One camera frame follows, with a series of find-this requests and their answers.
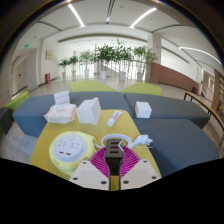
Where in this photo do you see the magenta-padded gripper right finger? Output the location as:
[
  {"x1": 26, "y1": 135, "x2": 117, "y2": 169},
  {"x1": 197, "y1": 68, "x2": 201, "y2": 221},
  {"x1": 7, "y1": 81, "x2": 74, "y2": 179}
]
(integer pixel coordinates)
[{"x1": 118, "y1": 147, "x2": 162, "y2": 191}]

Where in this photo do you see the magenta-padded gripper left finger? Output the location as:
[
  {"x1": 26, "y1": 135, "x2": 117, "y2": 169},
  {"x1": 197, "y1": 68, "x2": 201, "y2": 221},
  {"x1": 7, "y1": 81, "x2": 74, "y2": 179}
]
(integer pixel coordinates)
[{"x1": 68, "y1": 145, "x2": 111, "y2": 192}]

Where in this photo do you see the round yellow-green power strip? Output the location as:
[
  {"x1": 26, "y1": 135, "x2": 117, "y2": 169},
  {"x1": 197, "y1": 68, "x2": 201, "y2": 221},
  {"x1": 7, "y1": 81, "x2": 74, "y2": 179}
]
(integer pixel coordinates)
[{"x1": 48, "y1": 130, "x2": 98, "y2": 177}]

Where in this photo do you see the wide grey sofa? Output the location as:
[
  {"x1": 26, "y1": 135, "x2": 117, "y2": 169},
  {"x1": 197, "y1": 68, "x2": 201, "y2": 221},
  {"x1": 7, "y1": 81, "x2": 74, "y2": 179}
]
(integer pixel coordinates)
[{"x1": 133, "y1": 118, "x2": 221, "y2": 178}]

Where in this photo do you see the small white tube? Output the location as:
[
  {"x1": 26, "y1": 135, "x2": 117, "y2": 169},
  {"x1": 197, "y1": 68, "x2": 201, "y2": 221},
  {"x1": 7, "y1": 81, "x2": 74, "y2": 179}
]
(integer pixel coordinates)
[{"x1": 106, "y1": 110, "x2": 123, "y2": 128}]

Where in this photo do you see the white upright box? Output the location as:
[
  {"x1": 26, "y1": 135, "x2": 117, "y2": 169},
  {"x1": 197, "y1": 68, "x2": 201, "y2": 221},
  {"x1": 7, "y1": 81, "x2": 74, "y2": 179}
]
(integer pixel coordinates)
[{"x1": 75, "y1": 97, "x2": 103, "y2": 127}]

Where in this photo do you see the white cube box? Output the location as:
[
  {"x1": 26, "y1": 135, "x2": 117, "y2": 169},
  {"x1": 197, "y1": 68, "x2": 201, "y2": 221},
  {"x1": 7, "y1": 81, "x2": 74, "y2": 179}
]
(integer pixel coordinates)
[{"x1": 134, "y1": 101, "x2": 153, "y2": 120}]

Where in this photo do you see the grey sofa with cube box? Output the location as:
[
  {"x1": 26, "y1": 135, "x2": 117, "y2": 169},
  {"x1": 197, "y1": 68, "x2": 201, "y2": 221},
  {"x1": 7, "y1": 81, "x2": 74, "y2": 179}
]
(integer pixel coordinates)
[{"x1": 123, "y1": 92, "x2": 211, "y2": 130}]

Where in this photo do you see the stack of white boxes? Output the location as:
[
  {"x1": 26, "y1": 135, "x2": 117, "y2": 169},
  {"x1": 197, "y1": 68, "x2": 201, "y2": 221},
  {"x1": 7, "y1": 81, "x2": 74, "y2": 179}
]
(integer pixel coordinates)
[{"x1": 53, "y1": 90, "x2": 71, "y2": 107}]

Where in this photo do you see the long grey sofa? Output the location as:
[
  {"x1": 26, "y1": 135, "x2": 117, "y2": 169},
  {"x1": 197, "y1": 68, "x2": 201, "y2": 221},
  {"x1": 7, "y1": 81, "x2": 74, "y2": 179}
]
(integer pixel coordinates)
[{"x1": 12, "y1": 91, "x2": 135, "y2": 139}]

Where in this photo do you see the small green sofa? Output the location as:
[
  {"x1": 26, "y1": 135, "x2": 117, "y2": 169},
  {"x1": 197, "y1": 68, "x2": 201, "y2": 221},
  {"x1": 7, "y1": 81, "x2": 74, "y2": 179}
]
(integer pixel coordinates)
[{"x1": 120, "y1": 81, "x2": 163, "y2": 97}]

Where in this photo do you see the large green sofa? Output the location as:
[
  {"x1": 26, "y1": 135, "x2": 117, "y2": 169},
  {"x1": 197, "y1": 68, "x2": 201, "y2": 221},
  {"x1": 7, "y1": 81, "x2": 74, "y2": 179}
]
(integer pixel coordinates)
[{"x1": 68, "y1": 79, "x2": 120, "y2": 94}]

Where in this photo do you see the black-framed wooden bench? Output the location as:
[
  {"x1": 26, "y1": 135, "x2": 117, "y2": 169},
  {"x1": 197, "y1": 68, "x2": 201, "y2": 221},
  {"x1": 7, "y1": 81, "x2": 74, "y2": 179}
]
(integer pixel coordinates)
[{"x1": 183, "y1": 90, "x2": 224, "y2": 146}]

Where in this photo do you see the dark grey cube stool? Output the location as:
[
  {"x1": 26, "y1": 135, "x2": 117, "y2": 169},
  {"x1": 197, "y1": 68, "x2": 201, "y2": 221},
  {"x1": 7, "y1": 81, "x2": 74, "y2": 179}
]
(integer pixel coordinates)
[{"x1": 0, "y1": 106, "x2": 14, "y2": 135}]

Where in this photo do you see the green bench sofa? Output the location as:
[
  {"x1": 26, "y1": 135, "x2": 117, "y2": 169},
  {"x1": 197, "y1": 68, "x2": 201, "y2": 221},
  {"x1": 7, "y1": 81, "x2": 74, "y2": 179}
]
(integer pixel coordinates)
[{"x1": 4, "y1": 90, "x2": 30, "y2": 113}]

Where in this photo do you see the group of potted plants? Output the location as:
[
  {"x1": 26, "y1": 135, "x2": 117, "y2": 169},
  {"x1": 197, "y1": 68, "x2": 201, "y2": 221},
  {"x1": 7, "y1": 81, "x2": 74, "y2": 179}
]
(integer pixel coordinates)
[{"x1": 58, "y1": 39, "x2": 158, "y2": 83}]

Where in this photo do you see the group of ceiling light strips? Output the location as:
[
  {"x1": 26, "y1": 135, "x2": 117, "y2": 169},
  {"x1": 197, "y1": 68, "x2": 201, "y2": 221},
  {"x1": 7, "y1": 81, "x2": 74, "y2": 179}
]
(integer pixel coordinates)
[{"x1": 67, "y1": 0, "x2": 158, "y2": 30}]

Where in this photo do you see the white coiled cable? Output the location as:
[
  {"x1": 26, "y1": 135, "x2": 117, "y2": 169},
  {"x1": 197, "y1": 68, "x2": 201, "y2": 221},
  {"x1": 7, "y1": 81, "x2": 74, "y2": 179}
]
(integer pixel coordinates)
[{"x1": 94, "y1": 133, "x2": 155, "y2": 151}]

